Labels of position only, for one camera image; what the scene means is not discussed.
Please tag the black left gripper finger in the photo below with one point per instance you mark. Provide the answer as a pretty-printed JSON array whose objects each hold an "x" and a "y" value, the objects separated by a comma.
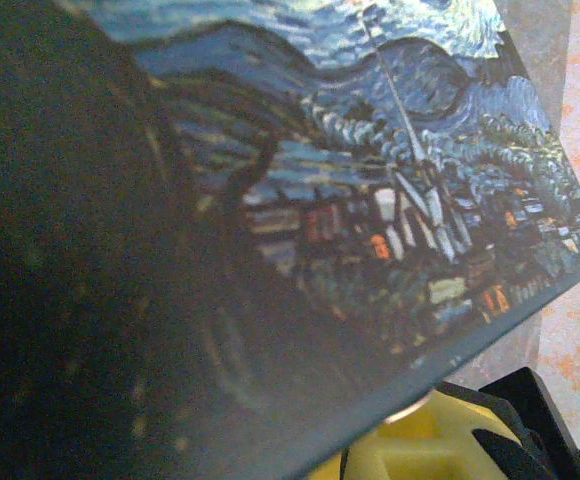
[{"x": 420, "y": 450}]

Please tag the starry night painted box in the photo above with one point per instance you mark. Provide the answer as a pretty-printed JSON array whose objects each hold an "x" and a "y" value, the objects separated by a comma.
[{"x": 270, "y": 225}]

